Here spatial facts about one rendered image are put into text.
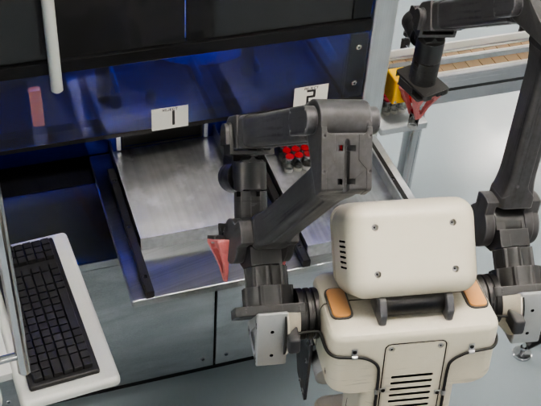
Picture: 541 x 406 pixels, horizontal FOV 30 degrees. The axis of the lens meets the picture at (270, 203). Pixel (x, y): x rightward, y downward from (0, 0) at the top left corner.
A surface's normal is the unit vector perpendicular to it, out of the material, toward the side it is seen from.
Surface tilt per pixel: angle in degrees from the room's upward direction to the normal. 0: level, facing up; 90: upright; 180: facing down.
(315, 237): 0
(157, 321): 90
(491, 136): 0
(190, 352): 90
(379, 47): 90
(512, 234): 37
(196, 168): 0
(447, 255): 48
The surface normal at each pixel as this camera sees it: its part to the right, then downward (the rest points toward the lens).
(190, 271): 0.05, -0.74
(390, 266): 0.14, 0.00
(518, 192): 0.24, 0.54
